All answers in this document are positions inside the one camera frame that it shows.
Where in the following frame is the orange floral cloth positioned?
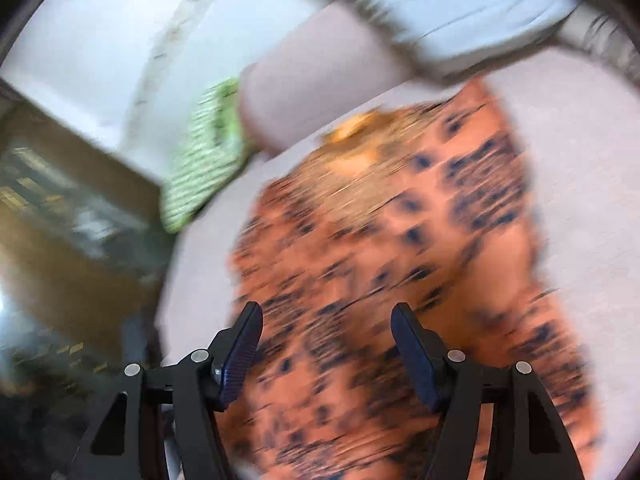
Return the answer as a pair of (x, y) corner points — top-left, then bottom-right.
(227, 80), (603, 480)

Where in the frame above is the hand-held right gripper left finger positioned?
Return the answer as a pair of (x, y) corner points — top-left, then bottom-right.
(70, 301), (264, 480)

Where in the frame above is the pink bolster cushion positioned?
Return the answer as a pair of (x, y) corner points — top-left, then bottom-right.
(239, 2), (426, 158)

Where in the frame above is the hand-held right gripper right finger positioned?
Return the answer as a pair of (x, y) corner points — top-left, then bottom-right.
(390, 303), (586, 480)

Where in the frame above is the light blue pillow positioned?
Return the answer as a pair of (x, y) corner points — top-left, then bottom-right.
(282, 0), (581, 81)

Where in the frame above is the pink quilted bed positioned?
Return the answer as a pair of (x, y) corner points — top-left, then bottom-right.
(155, 45), (640, 480)

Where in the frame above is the wooden glass door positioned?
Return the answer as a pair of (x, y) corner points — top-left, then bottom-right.
(0, 77), (173, 411)

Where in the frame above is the green checkered blanket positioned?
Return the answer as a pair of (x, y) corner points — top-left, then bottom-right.
(160, 77), (253, 233)

